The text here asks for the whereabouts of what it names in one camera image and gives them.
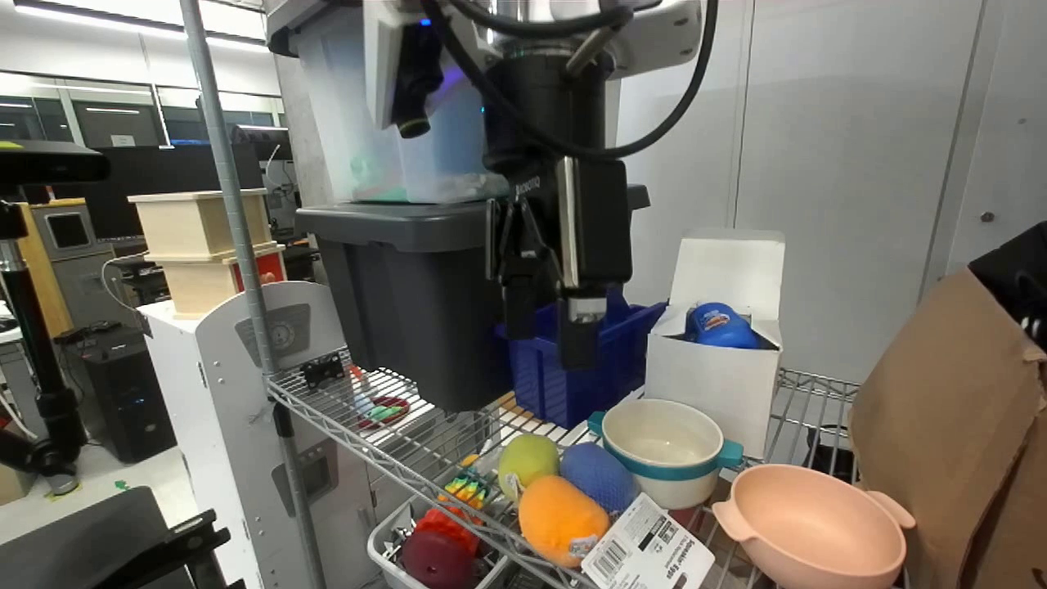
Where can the black box unit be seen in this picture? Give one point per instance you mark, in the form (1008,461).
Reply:
(118,395)

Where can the clear plastic storage tote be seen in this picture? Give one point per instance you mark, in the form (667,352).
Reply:
(329,111)

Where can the rainbow striped small toy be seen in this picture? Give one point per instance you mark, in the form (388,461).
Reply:
(465,490)

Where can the white barcode label tag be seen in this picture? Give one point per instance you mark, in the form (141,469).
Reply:
(644,551)

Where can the blue plush ball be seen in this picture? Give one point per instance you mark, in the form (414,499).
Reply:
(597,476)

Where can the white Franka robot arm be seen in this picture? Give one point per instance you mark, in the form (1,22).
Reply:
(545,33)

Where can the white cardboard box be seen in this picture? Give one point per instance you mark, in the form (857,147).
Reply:
(716,381)

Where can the red object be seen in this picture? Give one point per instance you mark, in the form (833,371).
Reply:
(437,551)

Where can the dark grey storage tote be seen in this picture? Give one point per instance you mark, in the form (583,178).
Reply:
(414,305)

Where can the blue plastic bin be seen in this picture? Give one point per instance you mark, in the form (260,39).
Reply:
(633,347)

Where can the black flat equipment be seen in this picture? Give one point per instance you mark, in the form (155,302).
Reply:
(87,545)

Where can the yellow-green plush ball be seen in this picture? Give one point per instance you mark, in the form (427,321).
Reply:
(529,461)

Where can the white grey cabinet machine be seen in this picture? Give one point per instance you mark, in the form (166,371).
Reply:
(206,414)

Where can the brown cardboard box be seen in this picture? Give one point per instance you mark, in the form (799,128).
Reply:
(951,438)

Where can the tan grey cabinet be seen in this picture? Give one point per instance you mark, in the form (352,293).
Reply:
(111,274)

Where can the beige stacked boxes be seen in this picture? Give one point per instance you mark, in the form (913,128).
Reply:
(199,225)

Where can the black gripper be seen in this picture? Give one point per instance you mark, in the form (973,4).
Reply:
(601,217)

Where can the blue cloth item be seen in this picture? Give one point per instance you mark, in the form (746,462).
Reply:
(720,326)

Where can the orange plush ball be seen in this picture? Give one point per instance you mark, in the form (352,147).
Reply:
(558,520)

